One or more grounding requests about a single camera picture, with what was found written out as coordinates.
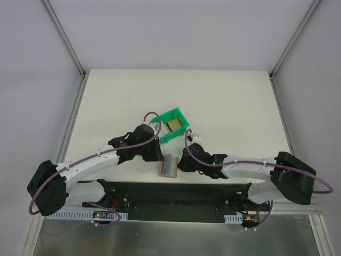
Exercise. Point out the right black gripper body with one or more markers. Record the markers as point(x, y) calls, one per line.
point(187, 163)

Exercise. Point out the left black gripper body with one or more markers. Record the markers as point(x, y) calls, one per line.
point(155, 153)

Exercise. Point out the tan leather card holder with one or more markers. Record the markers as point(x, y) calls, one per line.
point(168, 167)

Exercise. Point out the green plastic bin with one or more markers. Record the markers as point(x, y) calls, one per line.
point(164, 135)

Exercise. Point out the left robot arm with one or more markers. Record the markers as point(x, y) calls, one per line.
point(55, 185)

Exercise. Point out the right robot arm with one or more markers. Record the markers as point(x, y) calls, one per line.
point(278, 180)

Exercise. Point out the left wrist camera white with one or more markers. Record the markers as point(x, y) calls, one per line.
point(155, 126)

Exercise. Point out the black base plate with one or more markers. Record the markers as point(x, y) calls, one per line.
point(177, 202)

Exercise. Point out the right white cable duct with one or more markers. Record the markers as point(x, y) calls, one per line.
point(236, 219)

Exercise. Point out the white cable duct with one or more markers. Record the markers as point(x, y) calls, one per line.
point(72, 214)
point(236, 219)

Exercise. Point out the left white cable duct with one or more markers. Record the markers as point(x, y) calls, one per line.
point(72, 214)

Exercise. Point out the left aluminium frame post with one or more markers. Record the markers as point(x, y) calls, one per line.
point(51, 13)

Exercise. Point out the aluminium frame post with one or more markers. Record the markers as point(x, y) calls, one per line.
point(51, 13)
point(308, 15)

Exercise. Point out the aluminium front rail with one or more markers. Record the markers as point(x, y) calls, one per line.
point(284, 207)

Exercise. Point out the right aluminium frame post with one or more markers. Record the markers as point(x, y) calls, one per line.
point(308, 15)

